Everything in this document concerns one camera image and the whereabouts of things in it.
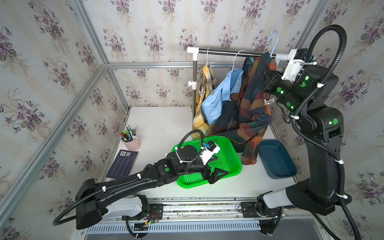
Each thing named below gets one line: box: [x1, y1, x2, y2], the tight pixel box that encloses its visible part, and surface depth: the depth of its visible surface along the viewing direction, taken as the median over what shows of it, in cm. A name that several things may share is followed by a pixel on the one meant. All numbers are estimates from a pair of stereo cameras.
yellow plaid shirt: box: [191, 64, 219, 140], surface depth 72 cm
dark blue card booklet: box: [106, 149, 139, 179], surface depth 91 cm
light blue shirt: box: [201, 68, 244, 125], surface depth 76 cm
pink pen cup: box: [120, 124, 141, 151], surface depth 92 cm
